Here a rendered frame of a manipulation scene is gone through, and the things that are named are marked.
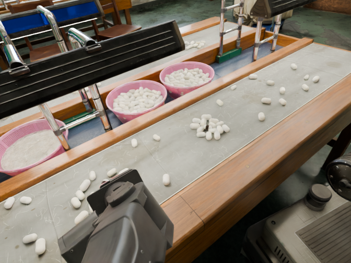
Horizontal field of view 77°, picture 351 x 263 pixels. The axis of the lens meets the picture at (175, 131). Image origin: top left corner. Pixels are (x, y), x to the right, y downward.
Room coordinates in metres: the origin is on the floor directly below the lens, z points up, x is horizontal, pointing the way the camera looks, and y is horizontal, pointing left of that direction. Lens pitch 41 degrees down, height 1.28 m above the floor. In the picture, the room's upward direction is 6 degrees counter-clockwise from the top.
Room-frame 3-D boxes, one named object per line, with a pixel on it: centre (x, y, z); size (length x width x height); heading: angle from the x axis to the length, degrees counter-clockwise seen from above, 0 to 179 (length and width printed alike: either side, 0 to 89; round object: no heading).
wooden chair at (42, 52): (2.49, 1.24, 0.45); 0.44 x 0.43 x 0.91; 115
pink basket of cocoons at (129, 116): (0.85, 0.15, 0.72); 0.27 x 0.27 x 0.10
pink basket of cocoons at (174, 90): (0.99, -0.09, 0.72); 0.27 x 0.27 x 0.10
